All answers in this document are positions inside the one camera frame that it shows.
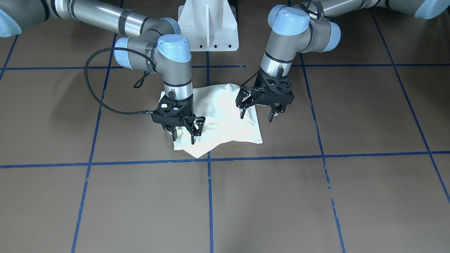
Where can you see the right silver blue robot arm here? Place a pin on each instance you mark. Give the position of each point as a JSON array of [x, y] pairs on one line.
[[154, 46]]

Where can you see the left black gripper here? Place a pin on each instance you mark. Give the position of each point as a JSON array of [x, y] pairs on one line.
[[246, 98]]

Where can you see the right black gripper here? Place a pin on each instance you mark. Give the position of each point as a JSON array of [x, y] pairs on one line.
[[197, 125]]

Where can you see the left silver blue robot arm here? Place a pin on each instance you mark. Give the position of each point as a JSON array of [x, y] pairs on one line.
[[307, 27]]

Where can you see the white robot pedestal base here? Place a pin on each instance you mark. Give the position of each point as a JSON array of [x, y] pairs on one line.
[[209, 25]]

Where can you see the cream long-sleeve cat shirt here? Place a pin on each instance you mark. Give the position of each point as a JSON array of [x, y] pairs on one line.
[[222, 124]]

